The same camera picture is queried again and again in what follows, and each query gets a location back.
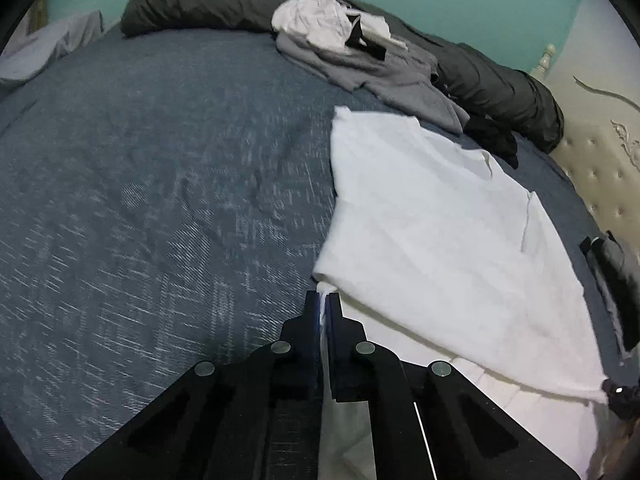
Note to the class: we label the white long-sleeve shirt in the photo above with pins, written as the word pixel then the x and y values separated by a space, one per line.
pixel 425 210

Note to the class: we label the grey garment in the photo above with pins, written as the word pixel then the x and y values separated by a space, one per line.
pixel 390 75

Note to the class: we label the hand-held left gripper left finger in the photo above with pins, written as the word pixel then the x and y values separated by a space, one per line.
pixel 314 322

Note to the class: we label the light grey sheet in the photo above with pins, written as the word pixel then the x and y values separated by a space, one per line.
pixel 45 50

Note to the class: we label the folded clothes stack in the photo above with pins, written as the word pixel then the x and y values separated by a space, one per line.
pixel 612 270

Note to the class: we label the wooden frame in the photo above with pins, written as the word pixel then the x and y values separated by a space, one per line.
pixel 42 12

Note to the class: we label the cream tufted headboard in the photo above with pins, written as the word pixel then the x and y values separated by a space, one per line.
pixel 600 160

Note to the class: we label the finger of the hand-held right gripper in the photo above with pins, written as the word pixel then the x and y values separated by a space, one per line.
pixel 617 395

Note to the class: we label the white garment with black trim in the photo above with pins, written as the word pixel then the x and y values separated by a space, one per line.
pixel 310 20

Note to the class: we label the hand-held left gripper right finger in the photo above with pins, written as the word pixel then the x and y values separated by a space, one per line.
pixel 334 330

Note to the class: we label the dark grey duvet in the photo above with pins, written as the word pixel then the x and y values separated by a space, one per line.
pixel 200 0

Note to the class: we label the cream bedpost finial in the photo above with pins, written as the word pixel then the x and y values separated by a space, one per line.
pixel 547 57

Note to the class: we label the bed with blue sheet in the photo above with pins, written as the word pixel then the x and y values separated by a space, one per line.
pixel 150 185

